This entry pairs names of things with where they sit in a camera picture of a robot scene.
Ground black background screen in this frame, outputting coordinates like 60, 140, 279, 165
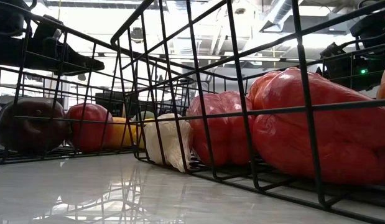
95, 91, 124, 118

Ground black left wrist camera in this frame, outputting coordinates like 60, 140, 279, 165
33, 14, 65, 41

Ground red bell pepper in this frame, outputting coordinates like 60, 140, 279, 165
185, 90, 258, 167
246, 67, 385, 187

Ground white garlic bulb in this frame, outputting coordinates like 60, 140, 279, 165
144, 113, 195, 174

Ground black wire basket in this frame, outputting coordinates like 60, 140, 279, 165
110, 0, 385, 224
0, 0, 196, 166

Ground yellow-orange citrus fruit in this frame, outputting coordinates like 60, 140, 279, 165
109, 116, 139, 149

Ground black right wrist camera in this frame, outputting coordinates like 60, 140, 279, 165
319, 42, 347, 60

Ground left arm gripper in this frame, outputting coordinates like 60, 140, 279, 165
0, 35, 105, 73

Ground dark maroon apple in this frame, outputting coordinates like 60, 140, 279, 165
0, 96, 70, 155

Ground bright red apple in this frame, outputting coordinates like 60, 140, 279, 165
66, 103, 114, 152

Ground green lime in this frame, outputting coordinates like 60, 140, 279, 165
131, 110, 155, 122

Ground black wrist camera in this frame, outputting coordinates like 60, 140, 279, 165
319, 42, 347, 60
33, 14, 65, 41

